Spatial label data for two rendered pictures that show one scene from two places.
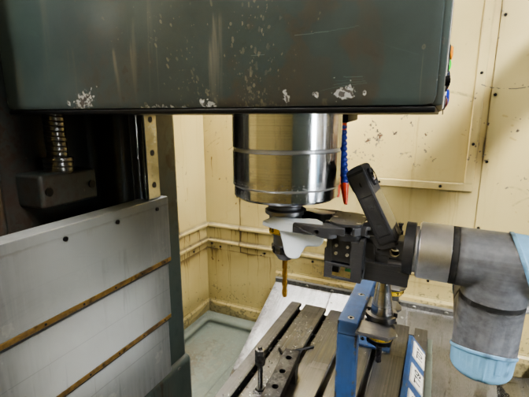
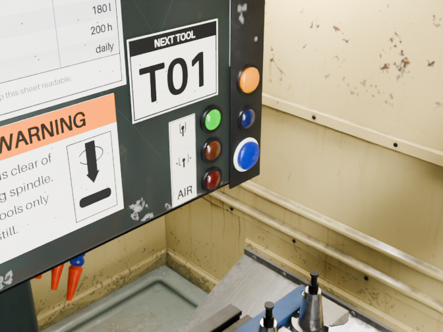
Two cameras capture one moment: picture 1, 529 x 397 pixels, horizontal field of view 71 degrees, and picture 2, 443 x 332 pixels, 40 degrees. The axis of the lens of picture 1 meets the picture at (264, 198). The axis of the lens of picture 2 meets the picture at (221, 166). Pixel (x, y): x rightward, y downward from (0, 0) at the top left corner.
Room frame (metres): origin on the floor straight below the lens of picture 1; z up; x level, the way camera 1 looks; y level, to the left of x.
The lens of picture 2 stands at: (0.21, -0.51, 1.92)
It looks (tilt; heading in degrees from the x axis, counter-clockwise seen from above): 27 degrees down; 20
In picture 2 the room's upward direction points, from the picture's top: straight up
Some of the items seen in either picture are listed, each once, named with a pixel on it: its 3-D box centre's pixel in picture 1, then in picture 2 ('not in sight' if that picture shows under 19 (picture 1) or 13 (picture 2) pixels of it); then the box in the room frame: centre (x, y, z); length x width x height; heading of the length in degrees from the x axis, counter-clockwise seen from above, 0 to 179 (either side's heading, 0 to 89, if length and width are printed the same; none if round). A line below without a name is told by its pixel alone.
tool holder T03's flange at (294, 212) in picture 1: (285, 204); not in sight; (0.56, -0.03, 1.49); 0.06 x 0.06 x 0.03
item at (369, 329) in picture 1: (377, 331); not in sight; (0.65, -0.22, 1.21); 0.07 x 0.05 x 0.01; 65
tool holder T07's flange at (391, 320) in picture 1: (381, 317); not in sight; (0.70, -0.24, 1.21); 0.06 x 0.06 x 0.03
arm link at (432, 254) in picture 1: (430, 250); not in sight; (0.47, -0.22, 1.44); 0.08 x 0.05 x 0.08; 155
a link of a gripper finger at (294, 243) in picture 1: (291, 239); not in sight; (0.52, -0.04, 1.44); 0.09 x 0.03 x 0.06; 78
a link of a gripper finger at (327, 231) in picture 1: (324, 228); not in sight; (0.50, -0.08, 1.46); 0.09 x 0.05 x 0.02; 78
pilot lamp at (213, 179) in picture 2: not in sight; (212, 180); (0.69, -0.32, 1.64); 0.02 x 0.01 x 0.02; 155
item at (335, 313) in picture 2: not in sight; (329, 312); (1.05, -0.40, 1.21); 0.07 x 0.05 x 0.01; 65
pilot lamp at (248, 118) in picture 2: not in sight; (247, 118); (0.74, -0.35, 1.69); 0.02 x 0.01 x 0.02; 155
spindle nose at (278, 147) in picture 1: (286, 155); not in sight; (0.56, -0.03, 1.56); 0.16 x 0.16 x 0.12
